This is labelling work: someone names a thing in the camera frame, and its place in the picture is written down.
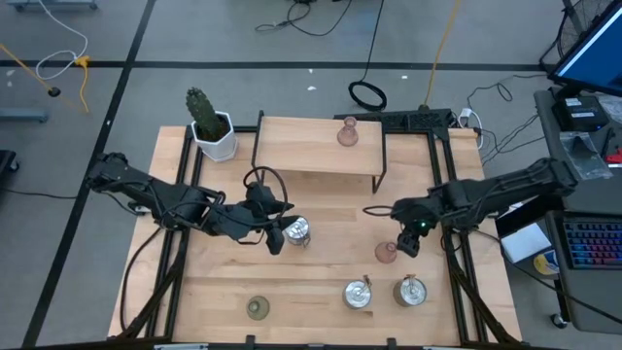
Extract white plug adapter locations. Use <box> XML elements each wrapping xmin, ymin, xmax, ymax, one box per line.
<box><xmin>456</xmin><ymin>107</ymin><xmax>485</xmax><ymax>150</ymax></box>

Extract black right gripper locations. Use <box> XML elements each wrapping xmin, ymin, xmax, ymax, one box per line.
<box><xmin>390</xmin><ymin>192</ymin><xmax>441</xmax><ymax>260</ymax></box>

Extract black power strip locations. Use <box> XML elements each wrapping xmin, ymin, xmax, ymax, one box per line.
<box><xmin>333</xmin><ymin>107</ymin><xmax>453</xmax><ymax>133</ymax></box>

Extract floral label tin candle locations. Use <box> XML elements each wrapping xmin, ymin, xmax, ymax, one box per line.
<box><xmin>283</xmin><ymin>215</ymin><xmax>312</xmax><ymax>249</ymax></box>

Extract white box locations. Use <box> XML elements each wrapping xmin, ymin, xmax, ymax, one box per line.
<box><xmin>501</xmin><ymin>222</ymin><xmax>553</xmax><ymax>263</ymax></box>

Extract yellow hanging cable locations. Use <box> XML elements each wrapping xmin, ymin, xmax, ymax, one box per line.
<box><xmin>424</xmin><ymin>0</ymin><xmax>462</xmax><ymax>107</ymax></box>

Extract computer monitor blue screen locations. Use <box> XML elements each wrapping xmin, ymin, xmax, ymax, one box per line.
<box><xmin>548</xmin><ymin>0</ymin><xmax>622</xmax><ymax>98</ymax></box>

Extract black coiled hanging cable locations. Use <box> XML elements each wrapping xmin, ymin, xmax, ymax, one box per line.
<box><xmin>347</xmin><ymin>0</ymin><xmax>389</xmax><ymax>112</ymax></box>

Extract clear plastic bag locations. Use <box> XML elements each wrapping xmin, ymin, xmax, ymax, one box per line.
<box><xmin>558</xmin><ymin>130</ymin><xmax>614</xmax><ymax>181</ymax></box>

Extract white floor cable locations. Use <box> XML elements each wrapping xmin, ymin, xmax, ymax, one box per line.
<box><xmin>34</xmin><ymin>0</ymin><xmax>89</xmax><ymax>82</ymax></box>

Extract black aluminium table frame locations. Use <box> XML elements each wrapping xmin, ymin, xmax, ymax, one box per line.
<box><xmin>109</xmin><ymin>123</ymin><xmax>524</xmax><ymax>350</ymax></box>

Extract green glass candle holder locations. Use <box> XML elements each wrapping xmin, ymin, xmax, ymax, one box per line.
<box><xmin>246</xmin><ymin>295</ymin><xmax>271</xmax><ymax>322</ymax></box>

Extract backlit rainbow keyboard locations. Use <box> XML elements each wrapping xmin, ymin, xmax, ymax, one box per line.
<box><xmin>563</xmin><ymin>219</ymin><xmax>622</xmax><ymax>271</ymax></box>

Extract blue yellow package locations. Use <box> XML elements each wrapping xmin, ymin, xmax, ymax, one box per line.
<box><xmin>533</xmin><ymin>250</ymin><xmax>560</xmax><ymax>278</ymax></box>

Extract black wire fan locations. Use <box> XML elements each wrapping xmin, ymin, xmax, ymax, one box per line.
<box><xmin>538</xmin><ymin>0</ymin><xmax>616</xmax><ymax>74</ymax></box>

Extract white hexagonal plant pot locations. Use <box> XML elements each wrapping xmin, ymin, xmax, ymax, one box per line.
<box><xmin>190</xmin><ymin>110</ymin><xmax>239</xmax><ymax>163</ymax></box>

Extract wooden shelf riser black legs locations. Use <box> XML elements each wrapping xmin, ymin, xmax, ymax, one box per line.
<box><xmin>251</xmin><ymin>110</ymin><xmax>389</xmax><ymax>194</ymax></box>

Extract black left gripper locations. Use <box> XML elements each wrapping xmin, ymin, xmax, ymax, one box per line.
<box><xmin>226</xmin><ymin>182</ymin><xmax>303</xmax><ymax>257</ymax></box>

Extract black floor cable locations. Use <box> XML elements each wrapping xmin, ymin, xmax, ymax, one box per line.
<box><xmin>255</xmin><ymin>0</ymin><xmax>352</xmax><ymax>38</ymax></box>

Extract grey side desk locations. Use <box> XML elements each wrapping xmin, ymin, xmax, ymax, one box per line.
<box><xmin>534</xmin><ymin>87</ymin><xmax>622</xmax><ymax>336</ymax></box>

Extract orange label tin candle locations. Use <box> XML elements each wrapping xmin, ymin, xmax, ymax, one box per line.
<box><xmin>393</xmin><ymin>273</ymin><xmax>429</xmax><ymax>308</ymax></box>

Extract yellow floor cable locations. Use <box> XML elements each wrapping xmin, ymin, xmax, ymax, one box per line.
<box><xmin>0</xmin><ymin>43</ymin><xmax>93</xmax><ymax>111</ymax></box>

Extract green artificial cactus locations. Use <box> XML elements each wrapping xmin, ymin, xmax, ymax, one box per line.
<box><xmin>185</xmin><ymin>87</ymin><xmax>229</xmax><ymax>142</ymax></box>

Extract ribbed silver tin candle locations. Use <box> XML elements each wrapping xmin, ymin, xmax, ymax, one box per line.
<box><xmin>341</xmin><ymin>274</ymin><xmax>374</xmax><ymax>311</ymax></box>

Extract grey furniture base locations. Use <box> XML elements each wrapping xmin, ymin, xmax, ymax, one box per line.
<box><xmin>7</xmin><ymin>0</ymin><xmax>98</xmax><ymax>14</ymax></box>
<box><xmin>0</xmin><ymin>107</ymin><xmax>50</xmax><ymax>123</ymax></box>

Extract pink glass candle holder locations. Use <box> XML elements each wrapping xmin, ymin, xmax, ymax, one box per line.
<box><xmin>374</xmin><ymin>241</ymin><xmax>398</xmax><ymax>265</ymax></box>
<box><xmin>336</xmin><ymin>115</ymin><xmax>361</xmax><ymax>148</ymax></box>

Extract black chair castor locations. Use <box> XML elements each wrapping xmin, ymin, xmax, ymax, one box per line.
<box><xmin>0</xmin><ymin>149</ymin><xmax>20</xmax><ymax>176</ymax></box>

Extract small black box device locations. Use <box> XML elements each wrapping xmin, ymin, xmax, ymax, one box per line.
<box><xmin>552</xmin><ymin>94</ymin><xmax>608</xmax><ymax>132</ymax></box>

